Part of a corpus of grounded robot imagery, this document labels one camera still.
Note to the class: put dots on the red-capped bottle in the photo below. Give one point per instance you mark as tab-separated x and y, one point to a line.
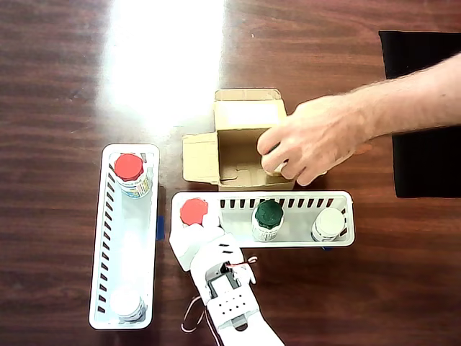
129	167
193	210

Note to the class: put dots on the brown cardboard box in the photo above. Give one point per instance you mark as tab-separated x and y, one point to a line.
237	151

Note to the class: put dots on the person's bare forearm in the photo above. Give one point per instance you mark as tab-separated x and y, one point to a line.
417	97

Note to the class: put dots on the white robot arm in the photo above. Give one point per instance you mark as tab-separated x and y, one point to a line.
234	310

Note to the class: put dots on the white plastic basket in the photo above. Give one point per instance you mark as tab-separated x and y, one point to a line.
124	252
299	223

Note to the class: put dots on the white-capped bottle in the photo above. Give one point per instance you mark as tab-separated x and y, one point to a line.
124	301
329	221

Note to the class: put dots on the person's bare hand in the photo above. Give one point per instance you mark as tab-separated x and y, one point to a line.
324	133

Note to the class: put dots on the blue tape strip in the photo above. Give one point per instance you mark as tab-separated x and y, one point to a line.
161	227

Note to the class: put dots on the small blue tape piece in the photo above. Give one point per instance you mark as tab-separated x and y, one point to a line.
326	248

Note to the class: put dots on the black cloth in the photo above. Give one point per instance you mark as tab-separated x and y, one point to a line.
428	166

